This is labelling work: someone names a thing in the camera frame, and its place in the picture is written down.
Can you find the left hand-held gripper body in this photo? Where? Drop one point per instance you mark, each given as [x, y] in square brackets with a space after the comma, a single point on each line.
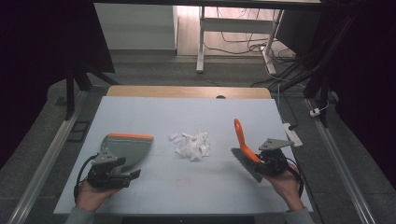
[104, 179]

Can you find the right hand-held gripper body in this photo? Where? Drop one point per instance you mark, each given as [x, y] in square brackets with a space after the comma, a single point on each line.
[275, 161]

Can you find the orange brush with grey bristles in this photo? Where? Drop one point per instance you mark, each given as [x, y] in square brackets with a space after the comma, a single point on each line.
[244, 146]

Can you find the pile of white paper scraps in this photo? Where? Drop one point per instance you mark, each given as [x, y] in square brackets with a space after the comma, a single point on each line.
[193, 146]

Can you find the person's left hand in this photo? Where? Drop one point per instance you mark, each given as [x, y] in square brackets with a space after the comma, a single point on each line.
[91, 194]

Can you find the person's right hand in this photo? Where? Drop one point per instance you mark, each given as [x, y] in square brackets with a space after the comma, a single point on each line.
[285, 186]

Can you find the white power strip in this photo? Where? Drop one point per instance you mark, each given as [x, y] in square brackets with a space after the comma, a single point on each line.
[293, 135]

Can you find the small white adapter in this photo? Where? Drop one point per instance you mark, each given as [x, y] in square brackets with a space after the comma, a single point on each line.
[315, 112]

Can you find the dark table grommet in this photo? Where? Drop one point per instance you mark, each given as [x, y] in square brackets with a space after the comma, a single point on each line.
[220, 96]

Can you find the light blue foam board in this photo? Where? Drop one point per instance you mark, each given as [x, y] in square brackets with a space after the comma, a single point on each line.
[186, 118]

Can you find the black metal stand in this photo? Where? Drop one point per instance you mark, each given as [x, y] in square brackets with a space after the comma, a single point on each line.
[323, 77]
[70, 93]

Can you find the wooden table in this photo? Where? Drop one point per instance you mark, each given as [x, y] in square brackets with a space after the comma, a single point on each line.
[174, 91]

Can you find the dark curtain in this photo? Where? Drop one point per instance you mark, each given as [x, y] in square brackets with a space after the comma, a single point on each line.
[34, 62]
[370, 77]

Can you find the white partition panel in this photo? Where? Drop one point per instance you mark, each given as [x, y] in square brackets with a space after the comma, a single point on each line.
[137, 26]

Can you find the black rectangular floor frame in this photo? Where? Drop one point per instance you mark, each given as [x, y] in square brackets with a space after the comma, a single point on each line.
[77, 130]

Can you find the aluminium rail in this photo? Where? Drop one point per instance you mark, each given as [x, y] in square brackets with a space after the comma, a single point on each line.
[40, 174]
[342, 171]

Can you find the white desk frame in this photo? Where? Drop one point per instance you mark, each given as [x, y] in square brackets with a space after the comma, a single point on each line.
[236, 25]

